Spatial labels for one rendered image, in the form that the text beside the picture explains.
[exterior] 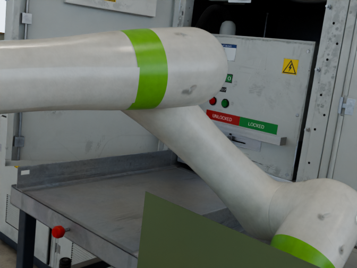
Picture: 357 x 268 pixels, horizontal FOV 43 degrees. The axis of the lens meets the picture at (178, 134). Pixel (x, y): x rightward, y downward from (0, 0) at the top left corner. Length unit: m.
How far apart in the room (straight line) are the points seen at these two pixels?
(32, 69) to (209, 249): 0.39
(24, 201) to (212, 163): 0.70
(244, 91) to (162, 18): 0.45
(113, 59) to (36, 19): 1.11
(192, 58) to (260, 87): 1.01
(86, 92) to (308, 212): 0.47
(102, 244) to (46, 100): 0.62
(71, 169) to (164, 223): 0.78
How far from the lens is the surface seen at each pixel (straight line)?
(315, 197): 0.87
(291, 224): 0.85
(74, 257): 2.47
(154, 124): 0.83
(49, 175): 1.49
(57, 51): 0.58
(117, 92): 0.59
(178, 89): 0.64
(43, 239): 2.69
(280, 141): 1.55
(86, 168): 1.57
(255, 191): 0.93
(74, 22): 1.72
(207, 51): 0.66
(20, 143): 1.70
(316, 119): 1.49
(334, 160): 1.45
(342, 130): 1.43
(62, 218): 1.25
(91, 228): 1.17
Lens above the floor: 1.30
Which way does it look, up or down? 10 degrees down
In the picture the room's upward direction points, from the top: 7 degrees clockwise
